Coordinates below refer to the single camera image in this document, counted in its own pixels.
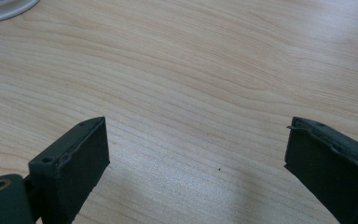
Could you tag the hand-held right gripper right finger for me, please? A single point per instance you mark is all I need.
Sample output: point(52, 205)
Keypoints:
point(332, 174)

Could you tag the stack of white paper cups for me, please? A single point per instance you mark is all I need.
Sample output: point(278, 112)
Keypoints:
point(0, 11)

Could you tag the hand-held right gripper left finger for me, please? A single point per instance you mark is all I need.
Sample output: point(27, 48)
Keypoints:
point(71, 168)

